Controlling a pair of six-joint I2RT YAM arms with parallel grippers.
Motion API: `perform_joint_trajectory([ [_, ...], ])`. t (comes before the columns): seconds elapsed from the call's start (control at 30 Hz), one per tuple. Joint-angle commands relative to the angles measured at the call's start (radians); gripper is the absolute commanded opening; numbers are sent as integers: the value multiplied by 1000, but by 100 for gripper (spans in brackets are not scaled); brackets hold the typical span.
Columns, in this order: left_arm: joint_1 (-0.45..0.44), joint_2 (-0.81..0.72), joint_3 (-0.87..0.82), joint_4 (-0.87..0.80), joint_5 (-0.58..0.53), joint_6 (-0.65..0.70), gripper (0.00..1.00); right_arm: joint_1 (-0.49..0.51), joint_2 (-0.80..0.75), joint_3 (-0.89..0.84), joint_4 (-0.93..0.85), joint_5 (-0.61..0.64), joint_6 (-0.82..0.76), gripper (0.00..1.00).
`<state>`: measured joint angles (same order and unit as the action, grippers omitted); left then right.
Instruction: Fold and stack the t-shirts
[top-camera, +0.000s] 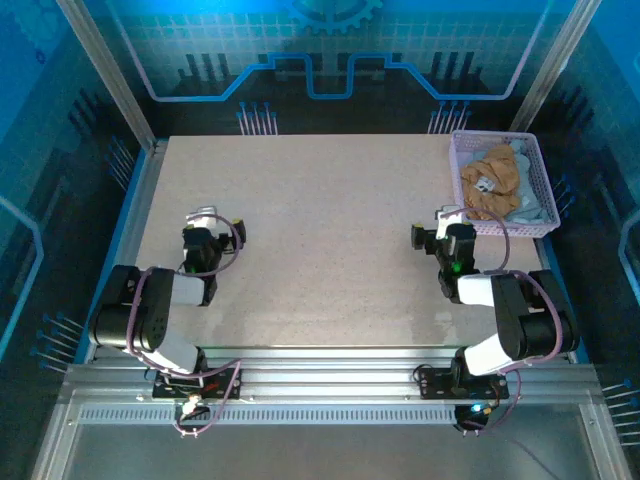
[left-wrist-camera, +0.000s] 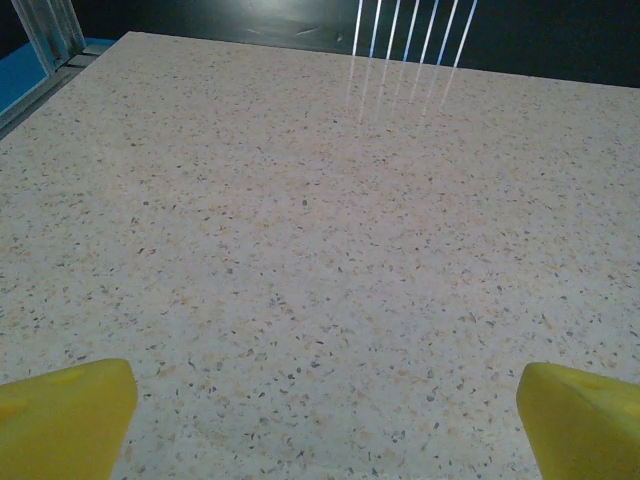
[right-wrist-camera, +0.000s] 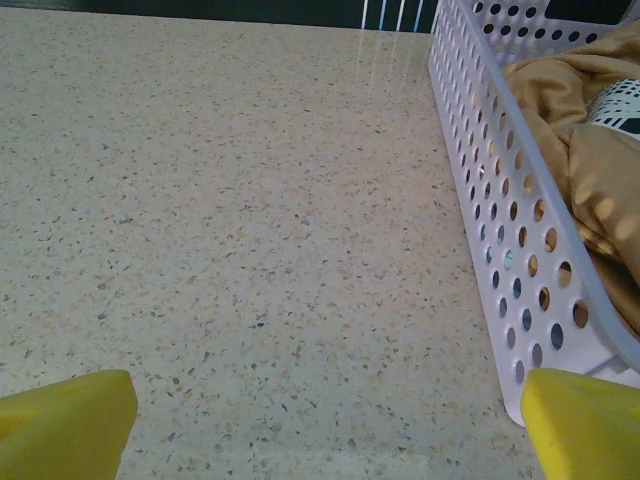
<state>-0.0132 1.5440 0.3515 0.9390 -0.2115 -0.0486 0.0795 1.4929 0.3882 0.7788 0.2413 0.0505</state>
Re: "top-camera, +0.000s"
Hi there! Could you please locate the tan orange t-shirt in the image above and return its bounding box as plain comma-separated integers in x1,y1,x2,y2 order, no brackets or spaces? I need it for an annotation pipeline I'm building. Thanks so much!
460,144,524,221

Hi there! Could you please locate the grey blue t-shirt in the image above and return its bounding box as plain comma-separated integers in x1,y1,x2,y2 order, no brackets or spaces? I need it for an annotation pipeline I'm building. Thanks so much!
502,138,551,226

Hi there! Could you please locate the lavender plastic basket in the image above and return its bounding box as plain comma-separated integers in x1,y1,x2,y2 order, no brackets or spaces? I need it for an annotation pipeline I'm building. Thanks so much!
451,129,562,239

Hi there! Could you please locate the black round connector block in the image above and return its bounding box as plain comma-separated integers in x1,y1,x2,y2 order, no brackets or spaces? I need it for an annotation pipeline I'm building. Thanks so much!
453,403,494,434

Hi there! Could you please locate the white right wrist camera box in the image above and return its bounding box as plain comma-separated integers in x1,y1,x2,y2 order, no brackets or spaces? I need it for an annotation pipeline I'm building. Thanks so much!
434,204,464,240

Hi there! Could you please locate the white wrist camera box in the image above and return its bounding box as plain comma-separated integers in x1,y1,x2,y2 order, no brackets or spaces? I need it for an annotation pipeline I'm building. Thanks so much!
434,204,464,240
185,205,220,232

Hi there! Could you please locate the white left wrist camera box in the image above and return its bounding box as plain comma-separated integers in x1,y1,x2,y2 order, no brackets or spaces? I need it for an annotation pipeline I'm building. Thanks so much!
185,205,220,232

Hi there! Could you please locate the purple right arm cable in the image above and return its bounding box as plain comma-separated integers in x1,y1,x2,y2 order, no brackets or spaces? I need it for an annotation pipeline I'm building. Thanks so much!
447,207,564,374

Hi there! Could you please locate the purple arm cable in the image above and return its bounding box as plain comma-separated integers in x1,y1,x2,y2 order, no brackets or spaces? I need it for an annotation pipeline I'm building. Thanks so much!
127,213,246,374
447,207,564,374

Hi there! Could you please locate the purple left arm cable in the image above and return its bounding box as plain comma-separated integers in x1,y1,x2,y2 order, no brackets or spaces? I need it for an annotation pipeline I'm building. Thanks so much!
127,213,246,374

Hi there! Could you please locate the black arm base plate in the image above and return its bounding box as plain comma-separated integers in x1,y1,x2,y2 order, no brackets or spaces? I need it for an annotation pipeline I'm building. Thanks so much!
414,367,510,401
152,369,244,401

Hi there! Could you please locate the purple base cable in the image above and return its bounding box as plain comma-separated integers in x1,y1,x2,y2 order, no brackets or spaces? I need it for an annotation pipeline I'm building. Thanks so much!
462,367,524,436
173,358,245,440

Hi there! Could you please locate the white cable connector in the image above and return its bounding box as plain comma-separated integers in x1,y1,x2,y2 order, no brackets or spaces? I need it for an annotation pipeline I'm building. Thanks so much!
179,394,211,421

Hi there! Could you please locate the aluminium mounting rail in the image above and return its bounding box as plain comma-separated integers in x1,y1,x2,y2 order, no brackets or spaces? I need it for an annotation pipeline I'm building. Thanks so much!
58,345,601,407

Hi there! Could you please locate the slotted grey cable duct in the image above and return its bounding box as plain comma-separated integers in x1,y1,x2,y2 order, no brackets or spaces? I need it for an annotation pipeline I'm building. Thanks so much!
77,405,586,427

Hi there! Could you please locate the aluminium frame post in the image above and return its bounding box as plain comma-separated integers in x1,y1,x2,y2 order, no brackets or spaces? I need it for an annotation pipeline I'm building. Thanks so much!
508,0,604,135
55,0,160,154

